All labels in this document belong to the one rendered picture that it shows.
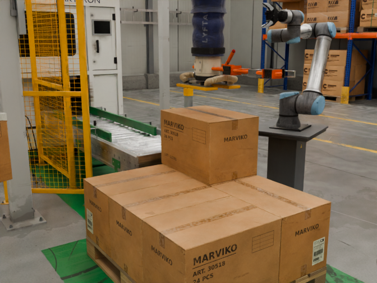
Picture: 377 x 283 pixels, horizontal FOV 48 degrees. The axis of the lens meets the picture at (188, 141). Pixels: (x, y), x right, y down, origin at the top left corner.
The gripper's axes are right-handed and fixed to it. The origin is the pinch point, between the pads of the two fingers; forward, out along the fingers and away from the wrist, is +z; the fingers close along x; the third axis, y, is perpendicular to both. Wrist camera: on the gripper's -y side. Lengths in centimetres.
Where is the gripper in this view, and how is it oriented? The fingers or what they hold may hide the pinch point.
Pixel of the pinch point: (262, 15)
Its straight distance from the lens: 284.6
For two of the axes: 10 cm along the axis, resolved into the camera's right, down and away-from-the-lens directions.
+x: 0.0, -9.7, -2.3
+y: -5.7, -1.9, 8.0
